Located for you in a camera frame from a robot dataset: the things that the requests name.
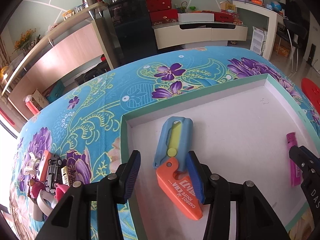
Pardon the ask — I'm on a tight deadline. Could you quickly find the red paper gift bag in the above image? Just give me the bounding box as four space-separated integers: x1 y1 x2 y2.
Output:
24 95 40 115

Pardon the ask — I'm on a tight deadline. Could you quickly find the floral blue tablecloth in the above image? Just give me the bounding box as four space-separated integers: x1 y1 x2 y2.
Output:
9 46 319 239

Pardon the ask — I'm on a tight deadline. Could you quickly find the black water dispenser cabinet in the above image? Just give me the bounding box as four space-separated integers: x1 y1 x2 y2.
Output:
108 0 157 65

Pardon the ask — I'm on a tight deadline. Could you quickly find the red handbag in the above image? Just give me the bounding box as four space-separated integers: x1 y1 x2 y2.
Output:
146 0 172 12

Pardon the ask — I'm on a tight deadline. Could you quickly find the purple lighter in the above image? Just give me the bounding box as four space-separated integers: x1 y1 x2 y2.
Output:
286 132 304 188

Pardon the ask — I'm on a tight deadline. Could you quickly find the yellow flower vase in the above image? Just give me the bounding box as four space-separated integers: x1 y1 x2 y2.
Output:
14 29 37 55

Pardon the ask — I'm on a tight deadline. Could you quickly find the teal white box lid tray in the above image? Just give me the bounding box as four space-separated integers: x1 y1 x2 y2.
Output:
120 74 319 239

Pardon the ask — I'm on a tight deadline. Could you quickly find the white side desk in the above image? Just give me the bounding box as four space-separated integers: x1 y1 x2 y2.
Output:
232 0 285 60

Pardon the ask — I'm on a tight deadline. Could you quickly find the salmon grey folding knife toy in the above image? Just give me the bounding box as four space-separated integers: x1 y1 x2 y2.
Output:
37 150 52 182

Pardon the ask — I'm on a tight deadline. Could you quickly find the black gold patterned lighter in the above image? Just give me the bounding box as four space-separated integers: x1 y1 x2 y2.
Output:
61 166 70 186

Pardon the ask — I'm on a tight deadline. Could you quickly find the white smart watch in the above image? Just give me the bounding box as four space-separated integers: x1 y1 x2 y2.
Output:
31 190 57 222

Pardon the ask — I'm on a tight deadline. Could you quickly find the orange blue carrot knife toy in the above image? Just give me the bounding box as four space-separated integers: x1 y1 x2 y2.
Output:
153 116 202 220

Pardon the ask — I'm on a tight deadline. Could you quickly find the wooden curved desk shelf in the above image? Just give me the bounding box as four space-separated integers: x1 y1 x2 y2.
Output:
5 2 120 120

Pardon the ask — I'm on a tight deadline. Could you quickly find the cream tv stand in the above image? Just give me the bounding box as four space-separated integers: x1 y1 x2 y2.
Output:
153 22 248 49

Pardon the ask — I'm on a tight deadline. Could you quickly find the pink kids watch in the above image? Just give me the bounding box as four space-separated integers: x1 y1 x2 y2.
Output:
55 184 69 202

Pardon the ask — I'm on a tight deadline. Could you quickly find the black toy car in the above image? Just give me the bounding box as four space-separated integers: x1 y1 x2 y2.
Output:
44 154 63 193

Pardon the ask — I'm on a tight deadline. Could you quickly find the pink puppy figurine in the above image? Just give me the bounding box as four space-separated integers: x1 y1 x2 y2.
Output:
28 178 46 203

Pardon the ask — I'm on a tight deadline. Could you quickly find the white flat box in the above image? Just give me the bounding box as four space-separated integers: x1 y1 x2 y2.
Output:
178 12 214 23

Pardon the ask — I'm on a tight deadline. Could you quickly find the red stool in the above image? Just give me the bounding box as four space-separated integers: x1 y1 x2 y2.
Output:
301 77 320 114

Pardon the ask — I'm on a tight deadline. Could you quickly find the black chair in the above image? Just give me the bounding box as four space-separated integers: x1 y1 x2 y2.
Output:
276 18 308 72

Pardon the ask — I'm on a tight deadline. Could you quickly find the red gift box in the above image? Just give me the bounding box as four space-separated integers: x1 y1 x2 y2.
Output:
149 9 178 25

